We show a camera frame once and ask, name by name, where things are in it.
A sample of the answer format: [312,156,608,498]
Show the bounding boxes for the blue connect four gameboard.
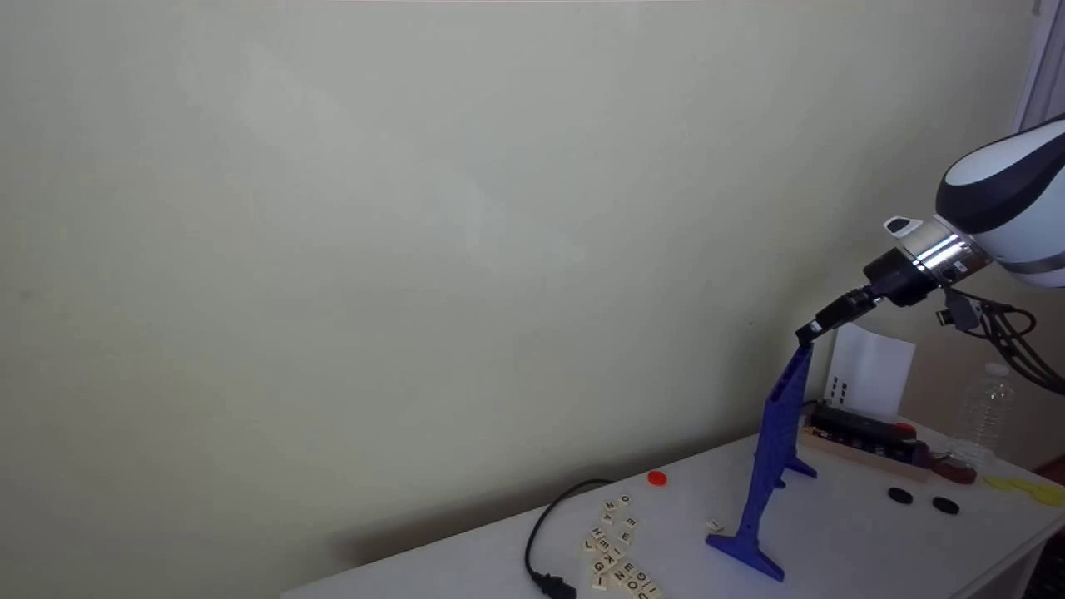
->
[710,343,816,583]

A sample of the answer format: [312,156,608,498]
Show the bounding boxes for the red chip near cable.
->
[645,469,669,485]

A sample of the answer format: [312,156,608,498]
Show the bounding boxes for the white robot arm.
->
[795,118,1065,343]

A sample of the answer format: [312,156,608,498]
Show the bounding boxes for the white letter tiles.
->
[579,494,666,599]

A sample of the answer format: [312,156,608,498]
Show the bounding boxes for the black game chip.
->
[931,497,961,515]
[887,485,911,505]

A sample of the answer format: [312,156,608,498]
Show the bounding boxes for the black power cable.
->
[522,476,615,599]

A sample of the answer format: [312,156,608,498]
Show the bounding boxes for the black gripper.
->
[795,251,938,347]

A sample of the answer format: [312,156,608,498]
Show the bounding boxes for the yellow game chips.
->
[984,476,1065,508]

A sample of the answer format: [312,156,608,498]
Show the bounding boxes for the white plastic container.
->
[824,325,915,415]

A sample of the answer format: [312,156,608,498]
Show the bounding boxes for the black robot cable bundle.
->
[937,283,1065,398]

